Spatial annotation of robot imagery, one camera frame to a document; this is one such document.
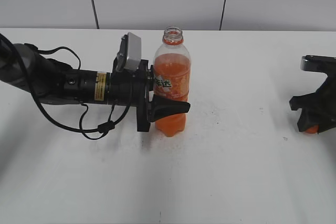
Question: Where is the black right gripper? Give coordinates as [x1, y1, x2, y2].
[289, 55, 335, 133]

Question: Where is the orange bottle cap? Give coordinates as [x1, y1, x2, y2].
[305, 125, 319, 134]

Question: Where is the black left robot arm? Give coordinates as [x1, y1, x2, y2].
[1, 33, 190, 132]

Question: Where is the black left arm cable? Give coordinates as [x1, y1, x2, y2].
[0, 36, 132, 140]

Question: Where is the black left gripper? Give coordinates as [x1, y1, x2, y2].
[108, 59, 191, 132]

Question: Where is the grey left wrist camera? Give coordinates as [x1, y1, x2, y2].
[115, 32, 142, 72]

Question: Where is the orange soda plastic bottle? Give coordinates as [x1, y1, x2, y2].
[152, 26, 191, 137]

